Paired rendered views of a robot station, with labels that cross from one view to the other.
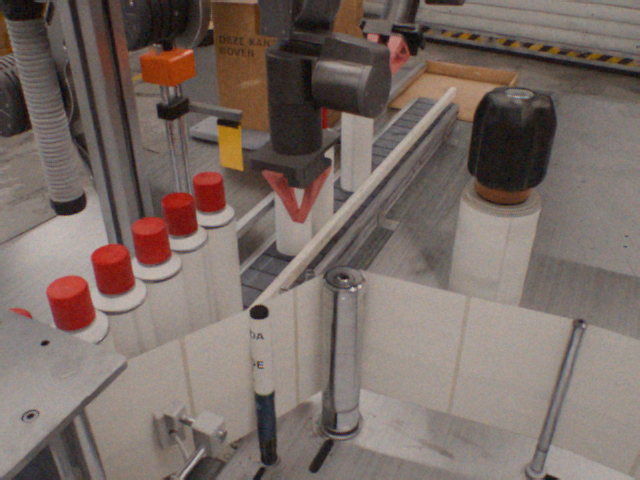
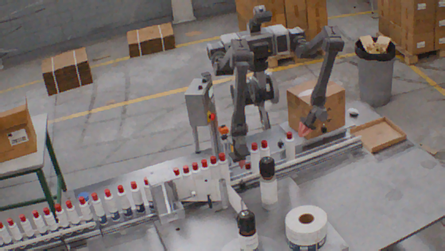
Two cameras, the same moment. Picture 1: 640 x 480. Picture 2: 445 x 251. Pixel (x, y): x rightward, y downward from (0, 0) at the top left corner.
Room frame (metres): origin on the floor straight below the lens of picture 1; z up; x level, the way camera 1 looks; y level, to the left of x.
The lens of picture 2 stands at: (-0.99, -1.61, 2.69)
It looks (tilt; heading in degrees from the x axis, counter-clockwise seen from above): 31 degrees down; 47
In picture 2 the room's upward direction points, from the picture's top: 8 degrees counter-clockwise
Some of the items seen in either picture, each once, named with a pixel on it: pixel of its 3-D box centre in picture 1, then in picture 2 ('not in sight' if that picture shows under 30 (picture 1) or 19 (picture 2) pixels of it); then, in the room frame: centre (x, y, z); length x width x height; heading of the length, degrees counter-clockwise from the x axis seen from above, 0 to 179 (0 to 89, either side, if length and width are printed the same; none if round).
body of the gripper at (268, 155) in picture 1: (295, 128); (238, 150); (0.63, 0.02, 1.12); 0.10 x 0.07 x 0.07; 154
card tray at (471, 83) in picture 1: (455, 89); (378, 133); (1.54, -0.35, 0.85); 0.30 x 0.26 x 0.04; 154
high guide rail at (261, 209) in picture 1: (321, 155); (279, 151); (0.92, -0.01, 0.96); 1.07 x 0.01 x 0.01; 154
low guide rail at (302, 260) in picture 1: (363, 192); (285, 164); (0.89, -0.07, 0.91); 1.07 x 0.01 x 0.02; 154
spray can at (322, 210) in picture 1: (315, 171); (265, 156); (0.81, 0.00, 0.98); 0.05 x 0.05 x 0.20
